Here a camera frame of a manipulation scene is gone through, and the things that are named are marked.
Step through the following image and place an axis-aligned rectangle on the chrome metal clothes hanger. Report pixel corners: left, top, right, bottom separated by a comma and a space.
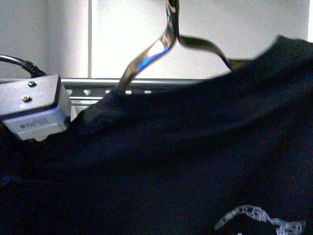
116, 0, 236, 92

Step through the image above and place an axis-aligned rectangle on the black printed t-shirt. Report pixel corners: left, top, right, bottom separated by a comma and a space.
0, 36, 313, 235

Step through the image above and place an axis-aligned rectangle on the grey perforated near rack rail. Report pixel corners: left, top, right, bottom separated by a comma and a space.
61, 78, 203, 106

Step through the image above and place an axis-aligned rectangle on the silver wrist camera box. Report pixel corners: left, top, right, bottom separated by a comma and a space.
0, 74, 71, 141

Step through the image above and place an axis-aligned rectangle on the black camera cable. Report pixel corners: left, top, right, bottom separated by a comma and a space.
0, 54, 47, 78

